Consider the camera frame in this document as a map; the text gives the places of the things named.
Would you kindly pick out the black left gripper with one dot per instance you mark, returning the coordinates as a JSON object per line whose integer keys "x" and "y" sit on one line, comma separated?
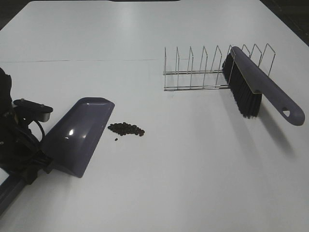
{"x": 20, "y": 139}

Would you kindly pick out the purple plastic dustpan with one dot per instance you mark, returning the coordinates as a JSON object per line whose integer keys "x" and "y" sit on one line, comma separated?
{"x": 71, "y": 142}

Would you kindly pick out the pile of coffee beans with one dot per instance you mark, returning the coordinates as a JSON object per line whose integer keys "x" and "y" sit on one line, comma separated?
{"x": 125, "y": 128}

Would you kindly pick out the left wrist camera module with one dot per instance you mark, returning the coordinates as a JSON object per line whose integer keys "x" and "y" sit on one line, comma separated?
{"x": 32, "y": 110}

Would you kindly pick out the chrome wire dish rack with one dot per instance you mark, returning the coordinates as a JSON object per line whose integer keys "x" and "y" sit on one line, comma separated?
{"x": 204, "y": 70}

